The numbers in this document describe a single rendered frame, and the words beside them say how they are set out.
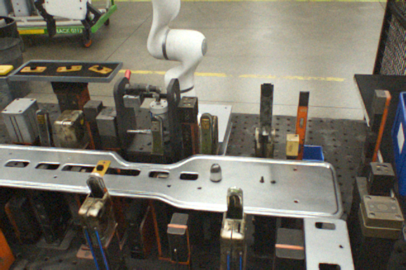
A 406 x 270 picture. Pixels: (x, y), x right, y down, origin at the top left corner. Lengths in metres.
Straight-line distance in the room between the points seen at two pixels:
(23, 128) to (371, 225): 1.06
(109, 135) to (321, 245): 0.73
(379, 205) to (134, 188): 0.62
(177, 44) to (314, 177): 0.71
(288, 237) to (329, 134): 0.95
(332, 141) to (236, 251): 1.01
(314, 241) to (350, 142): 0.94
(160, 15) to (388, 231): 0.99
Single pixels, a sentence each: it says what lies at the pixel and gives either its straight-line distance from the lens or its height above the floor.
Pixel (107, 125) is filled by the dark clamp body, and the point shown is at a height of 1.05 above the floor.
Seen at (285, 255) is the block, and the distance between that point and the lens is 0.95.
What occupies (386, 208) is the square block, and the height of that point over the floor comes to 1.06.
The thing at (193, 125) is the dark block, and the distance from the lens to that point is 1.23.
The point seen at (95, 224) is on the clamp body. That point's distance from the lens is 1.01.
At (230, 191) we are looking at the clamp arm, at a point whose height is 1.12.
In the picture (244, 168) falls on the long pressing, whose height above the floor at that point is 1.00.
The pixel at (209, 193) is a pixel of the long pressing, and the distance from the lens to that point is 1.05.
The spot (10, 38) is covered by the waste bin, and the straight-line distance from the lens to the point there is 3.96.
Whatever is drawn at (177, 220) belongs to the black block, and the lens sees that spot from 1.00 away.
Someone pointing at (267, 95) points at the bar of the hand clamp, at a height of 1.20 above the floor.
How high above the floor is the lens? 1.70
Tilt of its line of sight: 34 degrees down
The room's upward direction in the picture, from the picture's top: 4 degrees counter-clockwise
